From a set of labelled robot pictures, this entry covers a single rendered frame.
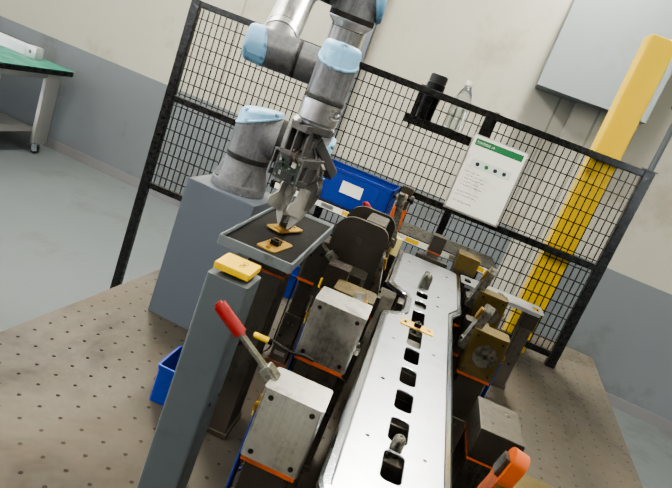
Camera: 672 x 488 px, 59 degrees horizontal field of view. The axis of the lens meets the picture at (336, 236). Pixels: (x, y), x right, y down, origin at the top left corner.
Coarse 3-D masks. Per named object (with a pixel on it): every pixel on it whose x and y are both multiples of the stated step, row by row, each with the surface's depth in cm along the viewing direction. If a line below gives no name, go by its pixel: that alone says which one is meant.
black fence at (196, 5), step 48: (192, 0) 237; (192, 48) 243; (240, 48) 239; (240, 96) 243; (384, 96) 232; (432, 96) 227; (528, 144) 225; (576, 144) 221; (144, 192) 258; (528, 192) 229; (528, 240) 231
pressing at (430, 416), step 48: (432, 288) 176; (384, 336) 129; (384, 384) 108; (432, 384) 115; (336, 432) 88; (384, 432) 93; (432, 432) 98; (336, 480) 78; (384, 480) 82; (432, 480) 86
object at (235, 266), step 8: (224, 256) 94; (232, 256) 95; (216, 264) 91; (224, 264) 91; (232, 264) 92; (240, 264) 93; (248, 264) 94; (256, 264) 96; (232, 272) 91; (240, 272) 90; (248, 272) 91; (256, 272) 94; (248, 280) 91
